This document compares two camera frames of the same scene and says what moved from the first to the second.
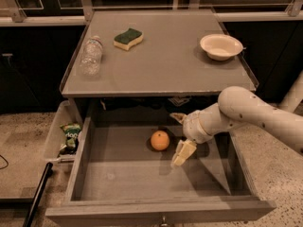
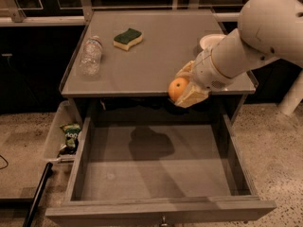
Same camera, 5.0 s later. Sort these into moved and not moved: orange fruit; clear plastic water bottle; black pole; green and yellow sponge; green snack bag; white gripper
Moved: orange fruit; white gripper
Not moved: black pole; green snack bag; green and yellow sponge; clear plastic water bottle
